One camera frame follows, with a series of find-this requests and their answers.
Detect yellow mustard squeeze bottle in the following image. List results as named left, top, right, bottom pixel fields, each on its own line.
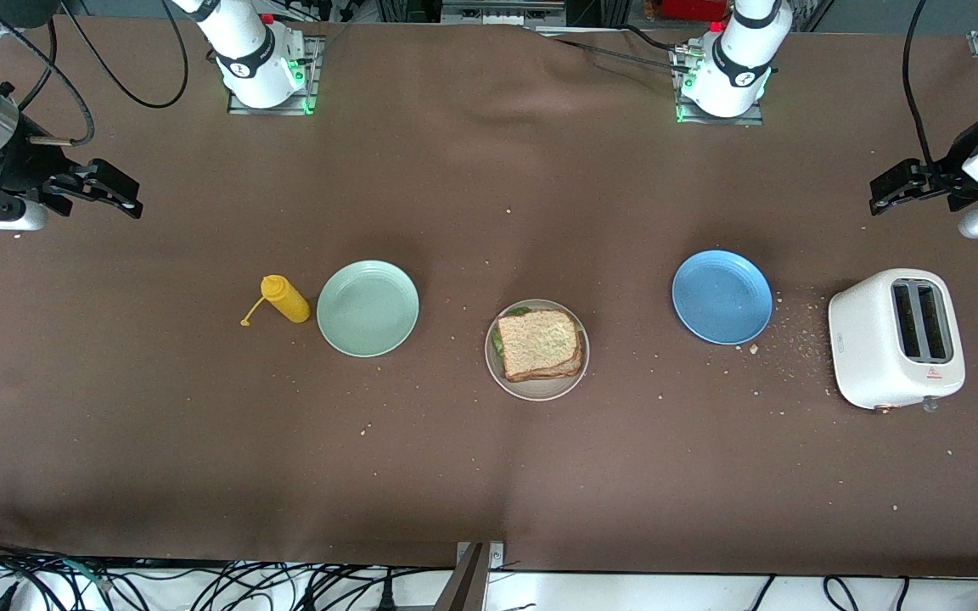
left=240, top=274, right=312, bottom=327

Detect brown bread slice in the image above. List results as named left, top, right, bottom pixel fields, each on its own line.
left=496, top=308, right=585, bottom=384

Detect green lettuce leaf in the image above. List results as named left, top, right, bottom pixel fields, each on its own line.
left=492, top=304, right=585, bottom=362

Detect blue plate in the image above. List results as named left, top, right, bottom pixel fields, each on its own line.
left=672, top=249, right=773, bottom=346

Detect pale green plate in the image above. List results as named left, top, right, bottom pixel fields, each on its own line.
left=316, top=260, right=420, bottom=358

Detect beige plate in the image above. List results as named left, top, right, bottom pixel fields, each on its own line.
left=483, top=300, right=590, bottom=402

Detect white toaster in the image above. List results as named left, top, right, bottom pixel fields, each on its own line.
left=827, top=268, right=967, bottom=412

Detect red box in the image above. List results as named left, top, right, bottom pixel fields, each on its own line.
left=661, top=0, right=729, bottom=23

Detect silver power strip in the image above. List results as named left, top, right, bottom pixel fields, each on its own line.
left=441, top=0, right=566, bottom=26

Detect brown tablecloth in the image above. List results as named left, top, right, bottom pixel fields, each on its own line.
left=0, top=15, right=978, bottom=580

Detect dark grey metal bar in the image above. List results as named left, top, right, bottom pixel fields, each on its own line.
left=432, top=543, right=490, bottom=611

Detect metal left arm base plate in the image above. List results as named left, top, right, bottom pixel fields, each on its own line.
left=674, top=42, right=766, bottom=126

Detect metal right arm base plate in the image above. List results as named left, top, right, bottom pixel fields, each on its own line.
left=228, top=34, right=320, bottom=116

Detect black cable on tablecloth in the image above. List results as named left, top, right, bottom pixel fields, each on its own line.
left=536, top=24, right=702, bottom=73

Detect teal floor cable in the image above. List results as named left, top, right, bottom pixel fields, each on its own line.
left=56, top=556, right=112, bottom=591

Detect silver table edge bracket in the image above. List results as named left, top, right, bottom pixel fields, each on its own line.
left=455, top=541, right=507, bottom=571

